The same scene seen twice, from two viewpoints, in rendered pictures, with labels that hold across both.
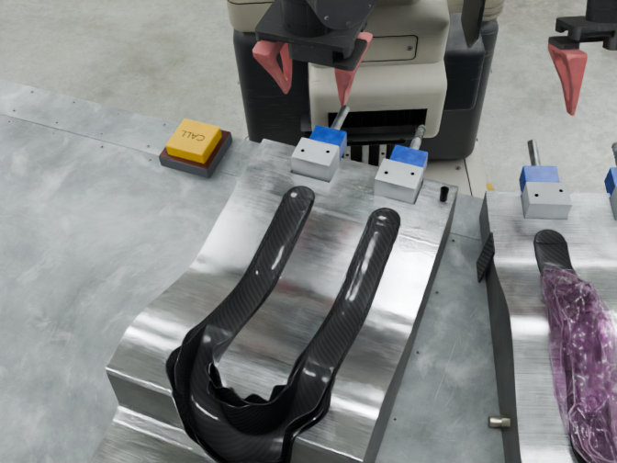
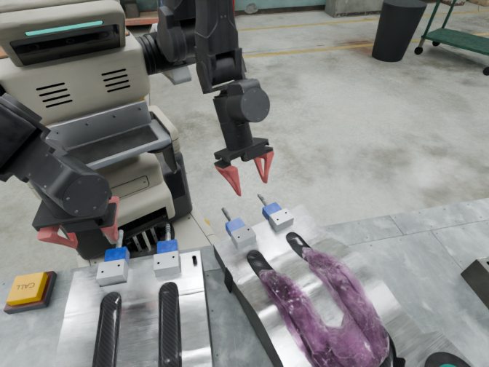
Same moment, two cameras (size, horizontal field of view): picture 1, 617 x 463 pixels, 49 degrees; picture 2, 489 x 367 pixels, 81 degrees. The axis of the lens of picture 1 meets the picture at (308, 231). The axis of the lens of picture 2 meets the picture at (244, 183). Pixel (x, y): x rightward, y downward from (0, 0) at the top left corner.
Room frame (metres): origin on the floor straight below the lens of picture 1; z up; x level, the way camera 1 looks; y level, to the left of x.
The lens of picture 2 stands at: (0.20, -0.06, 1.43)
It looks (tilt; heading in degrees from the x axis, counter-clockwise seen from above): 44 degrees down; 324
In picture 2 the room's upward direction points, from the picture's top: straight up
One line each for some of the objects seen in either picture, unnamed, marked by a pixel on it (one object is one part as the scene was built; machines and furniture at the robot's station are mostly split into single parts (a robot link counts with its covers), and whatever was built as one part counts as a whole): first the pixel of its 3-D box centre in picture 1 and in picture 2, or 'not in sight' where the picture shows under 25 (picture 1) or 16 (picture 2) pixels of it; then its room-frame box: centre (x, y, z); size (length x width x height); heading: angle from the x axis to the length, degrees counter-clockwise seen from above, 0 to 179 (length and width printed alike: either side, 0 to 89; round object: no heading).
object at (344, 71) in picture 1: (331, 66); (99, 223); (0.58, -0.04, 1.05); 0.07 x 0.07 x 0.09; 65
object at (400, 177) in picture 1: (409, 161); (168, 247); (0.58, -0.13, 0.89); 0.13 x 0.05 x 0.05; 155
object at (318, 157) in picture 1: (329, 141); (117, 255); (0.63, -0.04, 0.89); 0.13 x 0.05 x 0.05; 155
